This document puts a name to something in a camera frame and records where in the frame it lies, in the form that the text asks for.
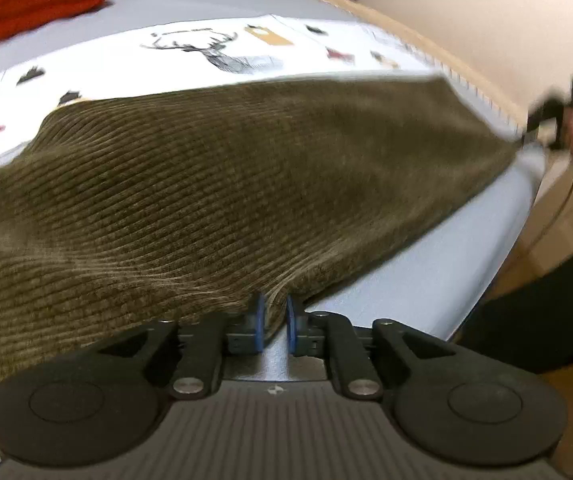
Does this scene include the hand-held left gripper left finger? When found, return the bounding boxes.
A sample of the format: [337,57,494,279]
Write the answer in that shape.
[96,292,266,401]

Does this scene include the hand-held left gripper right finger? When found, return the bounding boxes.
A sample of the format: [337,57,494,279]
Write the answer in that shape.
[286,294,462,400]

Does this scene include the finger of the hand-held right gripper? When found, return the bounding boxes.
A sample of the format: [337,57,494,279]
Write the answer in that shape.
[525,94,570,150]

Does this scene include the olive corduroy pants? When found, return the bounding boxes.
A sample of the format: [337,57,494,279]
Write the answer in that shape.
[0,72,523,461]

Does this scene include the person's dark clothing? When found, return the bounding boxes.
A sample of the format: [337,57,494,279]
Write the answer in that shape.
[454,237,573,376]

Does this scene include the white deer printed sheet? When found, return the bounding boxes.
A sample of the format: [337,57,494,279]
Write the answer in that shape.
[0,12,437,181]

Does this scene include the wooden bed frame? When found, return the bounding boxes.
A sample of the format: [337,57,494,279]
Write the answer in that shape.
[261,0,573,281]

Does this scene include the black cable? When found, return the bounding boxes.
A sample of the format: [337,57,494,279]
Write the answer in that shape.
[529,152,573,258]

